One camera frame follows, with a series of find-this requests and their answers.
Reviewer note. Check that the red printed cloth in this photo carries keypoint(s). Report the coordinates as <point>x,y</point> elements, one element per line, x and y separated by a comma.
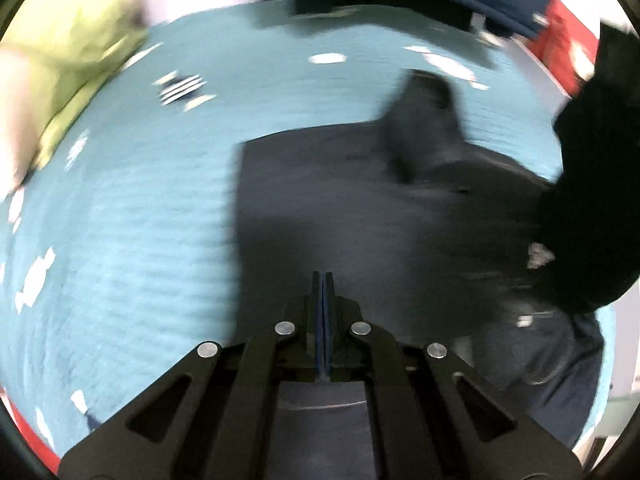
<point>565,45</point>

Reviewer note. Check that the light green cloth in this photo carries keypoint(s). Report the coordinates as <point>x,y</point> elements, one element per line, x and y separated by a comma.
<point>75,30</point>

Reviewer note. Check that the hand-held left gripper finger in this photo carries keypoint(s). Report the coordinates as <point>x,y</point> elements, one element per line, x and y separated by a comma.
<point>329,320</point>
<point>320,320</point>

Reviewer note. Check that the pale pink cloth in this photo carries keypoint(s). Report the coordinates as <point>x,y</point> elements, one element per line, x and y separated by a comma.
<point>17,110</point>

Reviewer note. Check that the dark blue denim jeans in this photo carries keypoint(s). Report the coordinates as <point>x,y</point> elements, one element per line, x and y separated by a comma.
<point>350,200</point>

